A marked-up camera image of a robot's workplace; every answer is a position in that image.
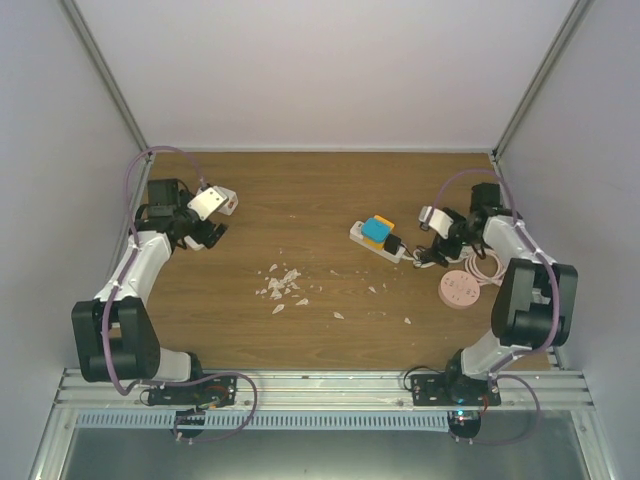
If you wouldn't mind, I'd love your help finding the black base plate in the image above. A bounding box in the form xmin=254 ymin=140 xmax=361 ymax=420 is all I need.
xmin=401 ymin=366 xmax=501 ymax=407
xmin=139 ymin=375 xmax=238 ymax=409

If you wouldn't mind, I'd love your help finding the blue plug adapter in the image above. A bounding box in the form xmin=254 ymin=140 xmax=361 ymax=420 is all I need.
xmin=361 ymin=217 xmax=393 ymax=244

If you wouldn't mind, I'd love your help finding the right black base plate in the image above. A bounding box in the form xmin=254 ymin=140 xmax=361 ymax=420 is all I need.
xmin=401 ymin=366 xmax=501 ymax=407

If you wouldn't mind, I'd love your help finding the pink round power socket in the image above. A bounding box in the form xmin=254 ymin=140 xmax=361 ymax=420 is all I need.
xmin=438 ymin=270 xmax=481 ymax=309

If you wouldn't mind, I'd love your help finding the yellow plug adapter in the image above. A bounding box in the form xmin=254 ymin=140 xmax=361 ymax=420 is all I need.
xmin=365 ymin=215 xmax=395 ymax=249

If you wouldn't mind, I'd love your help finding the right aluminium corner post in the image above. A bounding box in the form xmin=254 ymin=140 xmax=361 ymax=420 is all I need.
xmin=490 ymin=0 xmax=596 ymax=160

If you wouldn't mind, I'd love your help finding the aluminium corner post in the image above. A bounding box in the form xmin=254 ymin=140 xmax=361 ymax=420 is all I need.
xmin=490 ymin=0 xmax=596 ymax=160
xmin=61 ymin=0 xmax=154 ymax=160

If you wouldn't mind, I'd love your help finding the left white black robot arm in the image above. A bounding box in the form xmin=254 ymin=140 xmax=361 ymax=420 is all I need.
xmin=71 ymin=178 xmax=239 ymax=404

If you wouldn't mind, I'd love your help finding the white power strip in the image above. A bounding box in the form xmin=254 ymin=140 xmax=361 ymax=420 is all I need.
xmin=349 ymin=221 xmax=407 ymax=264

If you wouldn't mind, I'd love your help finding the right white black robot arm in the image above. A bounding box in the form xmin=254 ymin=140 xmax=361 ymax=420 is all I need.
xmin=419 ymin=183 xmax=578 ymax=405

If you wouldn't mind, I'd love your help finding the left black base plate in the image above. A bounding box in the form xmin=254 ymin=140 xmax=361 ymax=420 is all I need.
xmin=139 ymin=375 xmax=238 ymax=409

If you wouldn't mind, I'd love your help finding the left aluminium corner post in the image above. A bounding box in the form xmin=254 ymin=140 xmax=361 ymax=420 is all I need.
xmin=61 ymin=0 xmax=154 ymax=160

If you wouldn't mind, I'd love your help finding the black charger plug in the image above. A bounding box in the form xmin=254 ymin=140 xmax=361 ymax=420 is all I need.
xmin=383 ymin=234 xmax=402 ymax=256

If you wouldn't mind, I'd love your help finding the white cube socket tiger sticker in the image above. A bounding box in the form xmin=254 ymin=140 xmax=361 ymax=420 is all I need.
xmin=218 ymin=187 xmax=239 ymax=216

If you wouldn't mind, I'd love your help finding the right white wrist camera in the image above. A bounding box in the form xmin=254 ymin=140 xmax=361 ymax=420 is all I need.
xmin=418 ymin=206 xmax=454 ymax=239

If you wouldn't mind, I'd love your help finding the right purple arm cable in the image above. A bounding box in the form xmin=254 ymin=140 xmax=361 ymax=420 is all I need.
xmin=430 ymin=168 xmax=559 ymax=375

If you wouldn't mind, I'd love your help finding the aluminium front rail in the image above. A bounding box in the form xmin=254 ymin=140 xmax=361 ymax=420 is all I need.
xmin=54 ymin=369 xmax=594 ymax=412

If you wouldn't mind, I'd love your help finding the white power strip cable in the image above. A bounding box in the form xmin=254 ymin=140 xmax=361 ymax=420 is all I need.
xmin=399 ymin=249 xmax=436 ymax=269

